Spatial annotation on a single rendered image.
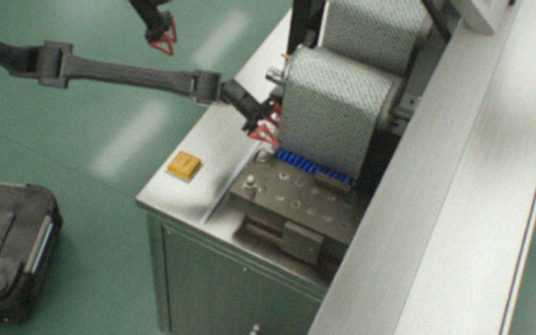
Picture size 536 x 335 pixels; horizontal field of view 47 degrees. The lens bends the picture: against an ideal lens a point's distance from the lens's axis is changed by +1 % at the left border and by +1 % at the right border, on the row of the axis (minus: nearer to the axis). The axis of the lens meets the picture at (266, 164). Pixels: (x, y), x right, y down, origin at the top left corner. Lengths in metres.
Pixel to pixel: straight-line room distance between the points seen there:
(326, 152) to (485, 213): 0.59
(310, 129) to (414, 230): 0.82
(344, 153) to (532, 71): 0.47
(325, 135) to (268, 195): 0.21
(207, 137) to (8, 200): 1.05
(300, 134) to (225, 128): 0.35
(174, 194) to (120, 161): 1.29
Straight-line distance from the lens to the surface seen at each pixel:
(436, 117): 0.90
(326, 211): 1.53
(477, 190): 1.13
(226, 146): 1.81
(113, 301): 2.56
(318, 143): 1.57
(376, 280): 0.71
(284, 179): 1.58
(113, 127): 3.12
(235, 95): 1.56
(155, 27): 1.84
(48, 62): 1.58
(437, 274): 1.00
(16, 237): 2.50
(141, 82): 1.55
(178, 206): 1.67
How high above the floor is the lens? 2.25
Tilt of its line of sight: 50 degrees down
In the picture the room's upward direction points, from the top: 7 degrees clockwise
